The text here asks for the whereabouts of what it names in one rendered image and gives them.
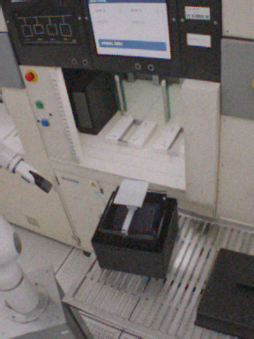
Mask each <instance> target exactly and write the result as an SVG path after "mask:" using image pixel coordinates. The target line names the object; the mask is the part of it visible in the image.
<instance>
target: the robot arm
mask: <svg viewBox="0 0 254 339"><path fill-rule="evenodd" d="M1 168H5V169H6V170H8V171H9V172H10V173H13V174H15V173H16V174H17V175H19V177H20V178H22V179H24V180H26V182H27V183H29V184H30V185H31V186H34V185H37V186H38V187H39V188H41V190H42V191H44V192H45V193H46V194H49V192H50V190H51V187H52V185H53V184H52V183H50V182H49V181H48V180H46V179H45V178H43V177H41V174H40V172H38V171H37V170H36V169H34V168H33V167H30V166H29V165H27V164H26V163H25V162H24V159H22V156H21V155H19V154H17V153H16V152H14V150H12V149H11V148H9V147H7V146H6V145H5V144H4V143H3V142H2V141H0V169H1ZM21 250H22V245H21V239H20V237H19V235H18V233H17V232H16V230H15V229H14V228H13V227H12V226H11V225H10V224H9V223H8V222H7V221H6V220H5V219H4V218H3V217H2V215H0V293H1V294H2V296H3V298H4V310H5V312H6V314H7V315H8V317H9V318H10V319H11V320H14V321H15V322H18V323H23V322H25V323H27V322H30V321H33V320H36V319H38V318H39V317H40V316H41V315H42V314H43V313H44V312H45V311H44V310H46V308H47V306H48V301H49V294H48V292H47V291H46V289H45V288H44V287H43V286H42V285H41V284H40V283H38V282H36V281H30V280H29V279H28V278H27V276H26V274H25V273H24V271H23V270H22V268H21V266H20V265H19V264H18V262H17V261H16V259H17V258H18V257H19V255H20V254H21Z"/></svg>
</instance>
